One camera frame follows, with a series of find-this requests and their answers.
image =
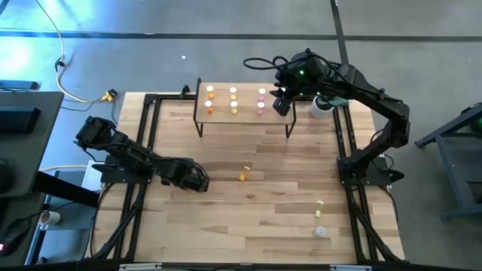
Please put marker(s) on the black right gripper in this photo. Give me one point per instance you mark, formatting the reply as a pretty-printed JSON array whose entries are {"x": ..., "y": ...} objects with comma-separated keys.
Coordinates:
[{"x": 289, "y": 86}]

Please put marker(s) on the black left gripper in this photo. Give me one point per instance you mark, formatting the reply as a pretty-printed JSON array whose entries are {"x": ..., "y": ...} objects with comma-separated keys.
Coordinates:
[{"x": 192, "y": 177}]

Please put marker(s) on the pink pill bottle white cap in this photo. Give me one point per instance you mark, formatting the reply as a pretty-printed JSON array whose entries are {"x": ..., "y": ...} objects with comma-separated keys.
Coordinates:
[
  {"x": 262, "y": 94},
  {"x": 260, "y": 108}
]

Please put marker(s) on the yellow pill bottle white cap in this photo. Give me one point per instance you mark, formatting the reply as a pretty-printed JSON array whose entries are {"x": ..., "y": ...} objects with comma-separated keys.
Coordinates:
[
  {"x": 233, "y": 93},
  {"x": 233, "y": 107},
  {"x": 319, "y": 209}
]

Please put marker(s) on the amber bottle with yellow pills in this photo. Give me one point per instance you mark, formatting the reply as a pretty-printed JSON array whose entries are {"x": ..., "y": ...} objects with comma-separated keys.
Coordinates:
[{"x": 244, "y": 173}]

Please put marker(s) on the orange pill bottle white cap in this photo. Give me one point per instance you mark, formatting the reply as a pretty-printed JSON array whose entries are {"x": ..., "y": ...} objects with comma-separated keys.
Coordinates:
[
  {"x": 208, "y": 107},
  {"x": 210, "y": 92}
]

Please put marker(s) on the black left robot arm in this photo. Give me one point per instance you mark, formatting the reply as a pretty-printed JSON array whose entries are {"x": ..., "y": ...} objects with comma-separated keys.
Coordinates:
[{"x": 132, "y": 154}]

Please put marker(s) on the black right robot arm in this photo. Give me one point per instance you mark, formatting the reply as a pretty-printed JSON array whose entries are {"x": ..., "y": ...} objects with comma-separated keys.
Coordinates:
[{"x": 395, "y": 113}]

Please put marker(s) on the white cup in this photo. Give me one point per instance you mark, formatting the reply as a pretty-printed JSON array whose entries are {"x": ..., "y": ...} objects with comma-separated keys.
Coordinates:
[
  {"x": 49, "y": 218},
  {"x": 318, "y": 111}
]

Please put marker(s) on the green snake plant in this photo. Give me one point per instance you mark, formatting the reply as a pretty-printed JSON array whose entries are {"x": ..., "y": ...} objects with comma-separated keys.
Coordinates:
[{"x": 337, "y": 101}]

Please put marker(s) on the silver extrusion bar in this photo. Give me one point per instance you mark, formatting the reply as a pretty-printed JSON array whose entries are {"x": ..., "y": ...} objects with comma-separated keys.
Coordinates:
[
  {"x": 350, "y": 267},
  {"x": 140, "y": 267}
]

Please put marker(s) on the dark grey desk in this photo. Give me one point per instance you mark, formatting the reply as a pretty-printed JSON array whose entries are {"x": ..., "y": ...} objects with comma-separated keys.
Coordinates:
[{"x": 34, "y": 150}]

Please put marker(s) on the grey metal cart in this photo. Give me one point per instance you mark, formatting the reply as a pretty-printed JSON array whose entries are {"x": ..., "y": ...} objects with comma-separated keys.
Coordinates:
[{"x": 452, "y": 169}]

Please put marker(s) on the black keyboard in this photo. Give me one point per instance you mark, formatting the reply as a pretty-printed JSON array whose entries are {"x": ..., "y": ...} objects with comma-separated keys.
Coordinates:
[{"x": 19, "y": 119}]

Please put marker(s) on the black computer mouse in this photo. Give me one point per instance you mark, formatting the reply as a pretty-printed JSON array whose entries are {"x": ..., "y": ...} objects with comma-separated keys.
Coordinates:
[{"x": 13, "y": 235}]

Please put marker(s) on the wooden shelf with black frame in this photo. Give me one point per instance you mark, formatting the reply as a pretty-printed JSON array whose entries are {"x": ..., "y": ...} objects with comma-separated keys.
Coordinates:
[{"x": 244, "y": 118}]

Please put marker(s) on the black aluminium rig frame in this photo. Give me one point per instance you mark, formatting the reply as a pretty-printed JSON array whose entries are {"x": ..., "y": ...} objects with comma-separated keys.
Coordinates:
[{"x": 148, "y": 131}]

